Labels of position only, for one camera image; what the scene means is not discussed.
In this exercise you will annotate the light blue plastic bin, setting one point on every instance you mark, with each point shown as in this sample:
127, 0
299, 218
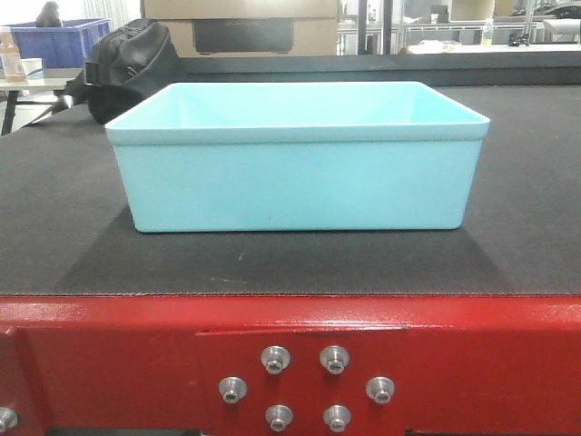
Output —
222, 157

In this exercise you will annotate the silver bolt upper left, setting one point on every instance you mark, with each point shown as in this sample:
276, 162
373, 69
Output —
275, 359

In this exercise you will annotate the silver bolt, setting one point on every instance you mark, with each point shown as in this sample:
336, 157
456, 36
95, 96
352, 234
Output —
279, 417
233, 389
335, 359
380, 389
337, 417
8, 419
275, 359

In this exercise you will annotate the silver bolt upper right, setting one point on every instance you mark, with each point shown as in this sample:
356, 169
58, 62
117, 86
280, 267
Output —
335, 359

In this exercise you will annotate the silver bolt middle left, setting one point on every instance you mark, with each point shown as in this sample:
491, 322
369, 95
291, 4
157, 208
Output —
233, 389

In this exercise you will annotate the silver bolt middle right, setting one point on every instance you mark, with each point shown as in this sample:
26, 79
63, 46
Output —
380, 389

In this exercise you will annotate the silver bolt lower left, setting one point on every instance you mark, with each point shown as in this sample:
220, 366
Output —
279, 417

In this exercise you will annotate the silver bolt lower right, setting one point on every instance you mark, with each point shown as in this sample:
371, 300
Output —
337, 417

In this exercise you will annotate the cardboard box with black panel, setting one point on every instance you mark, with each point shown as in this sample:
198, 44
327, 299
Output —
248, 28

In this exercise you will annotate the background white work table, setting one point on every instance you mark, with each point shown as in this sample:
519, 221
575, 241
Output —
563, 36

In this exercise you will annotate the black backpack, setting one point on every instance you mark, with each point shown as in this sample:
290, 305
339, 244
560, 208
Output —
126, 66

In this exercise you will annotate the blue crate in background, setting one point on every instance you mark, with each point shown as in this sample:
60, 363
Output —
61, 47

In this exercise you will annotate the white paper cup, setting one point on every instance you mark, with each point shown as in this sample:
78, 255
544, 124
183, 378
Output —
33, 68

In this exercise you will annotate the brown drink bottle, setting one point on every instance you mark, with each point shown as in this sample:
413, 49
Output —
10, 57

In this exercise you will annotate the silver bolt far left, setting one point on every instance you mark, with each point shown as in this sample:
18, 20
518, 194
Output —
8, 419

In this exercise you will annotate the red conveyor frame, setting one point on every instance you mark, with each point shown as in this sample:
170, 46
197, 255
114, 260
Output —
461, 365

